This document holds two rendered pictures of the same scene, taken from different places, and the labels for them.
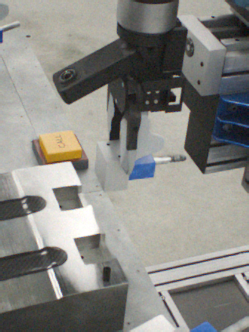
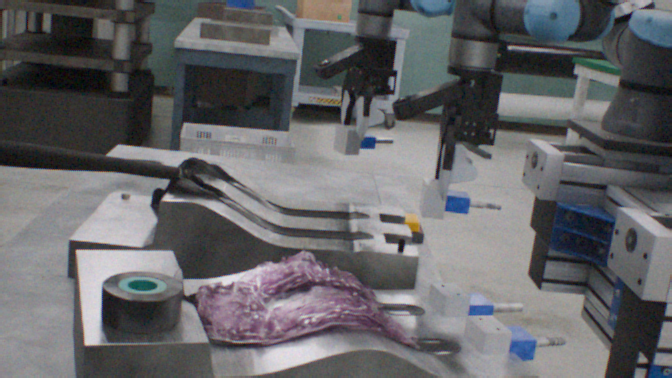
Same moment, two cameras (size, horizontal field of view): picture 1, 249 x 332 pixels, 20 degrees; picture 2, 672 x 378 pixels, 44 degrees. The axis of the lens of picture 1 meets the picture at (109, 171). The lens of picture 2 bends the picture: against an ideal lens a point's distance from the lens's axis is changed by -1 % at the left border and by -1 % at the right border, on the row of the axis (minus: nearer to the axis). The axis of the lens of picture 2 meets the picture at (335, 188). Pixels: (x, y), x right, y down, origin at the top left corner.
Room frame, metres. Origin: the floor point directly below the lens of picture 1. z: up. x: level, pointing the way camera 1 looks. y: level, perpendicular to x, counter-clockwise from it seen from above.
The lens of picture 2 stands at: (-0.52, -0.29, 1.27)
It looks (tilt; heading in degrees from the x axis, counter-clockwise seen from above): 14 degrees down; 19
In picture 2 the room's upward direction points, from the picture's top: 7 degrees clockwise
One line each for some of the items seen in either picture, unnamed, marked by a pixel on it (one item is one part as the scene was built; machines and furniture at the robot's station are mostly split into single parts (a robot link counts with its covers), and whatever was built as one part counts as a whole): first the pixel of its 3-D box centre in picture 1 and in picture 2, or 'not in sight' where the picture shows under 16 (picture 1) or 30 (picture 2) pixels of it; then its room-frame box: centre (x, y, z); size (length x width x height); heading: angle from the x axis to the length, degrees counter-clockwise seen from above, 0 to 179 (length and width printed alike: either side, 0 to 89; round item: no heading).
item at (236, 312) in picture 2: not in sight; (303, 296); (0.35, 0.03, 0.90); 0.26 x 0.18 x 0.08; 129
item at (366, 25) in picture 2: not in sight; (372, 26); (1.16, 0.25, 1.17); 0.08 x 0.08 x 0.05
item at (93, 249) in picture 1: (94, 258); (397, 251); (0.67, 0.01, 0.87); 0.05 x 0.05 x 0.04; 22
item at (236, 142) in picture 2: not in sight; (237, 147); (3.53, 1.70, 0.28); 0.61 x 0.41 x 0.15; 117
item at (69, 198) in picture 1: (71, 207); (391, 229); (0.77, 0.05, 0.87); 0.05 x 0.05 x 0.04; 22
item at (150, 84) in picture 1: (146, 66); (469, 105); (0.81, -0.04, 1.09); 0.09 x 0.08 x 0.12; 109
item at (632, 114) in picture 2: not in sight; (645, 108); (1.19, -0.30, 1.09); 0.15 x 0.15 x 0.10
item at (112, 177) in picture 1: (143, 161); (461, 202); (0.82, -0.05, 0.93); 0.13 x 0.05 x 0.05; 109
